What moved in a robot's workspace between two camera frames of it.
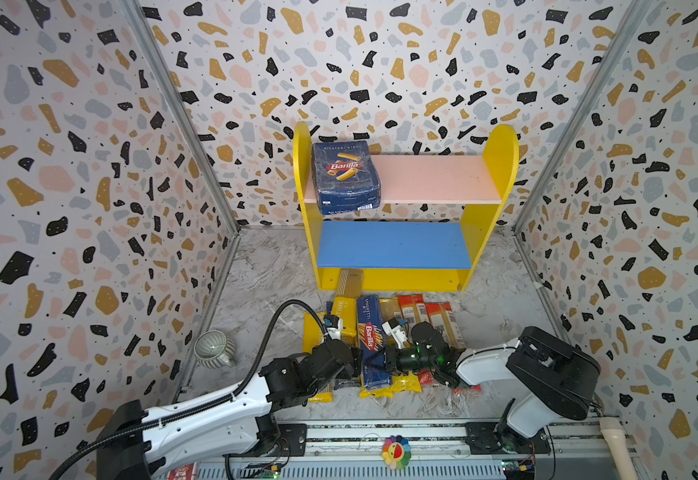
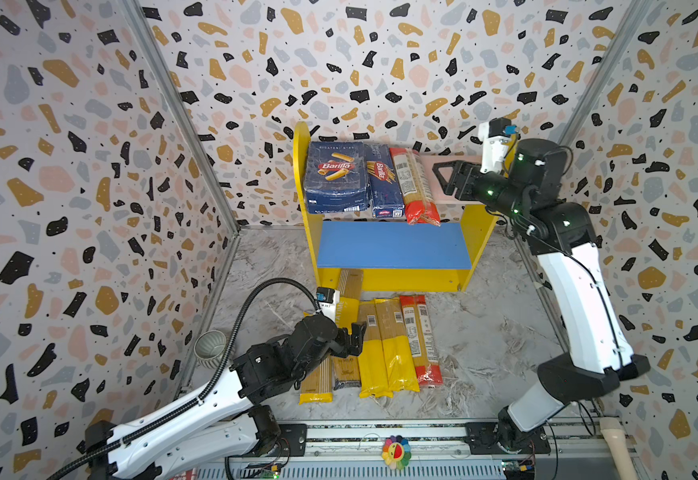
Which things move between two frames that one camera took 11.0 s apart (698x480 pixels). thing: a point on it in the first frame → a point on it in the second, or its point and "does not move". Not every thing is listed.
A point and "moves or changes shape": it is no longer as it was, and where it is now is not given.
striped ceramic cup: x=214 y=350 does not move
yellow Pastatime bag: x=349 y=289 does not move
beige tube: x=615 y=436 does not move
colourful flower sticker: x=396 y=452 does not move
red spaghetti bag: x=443 y=316 → x=418 y=194
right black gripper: x=392 y=357 → x=476 y=180
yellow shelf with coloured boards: x=435 y=213 does not move
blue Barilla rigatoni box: x=346 y=177 moves or changes shape
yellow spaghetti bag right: x=400 y=382 does not move
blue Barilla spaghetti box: x=371 y=342 → x=386 y=197
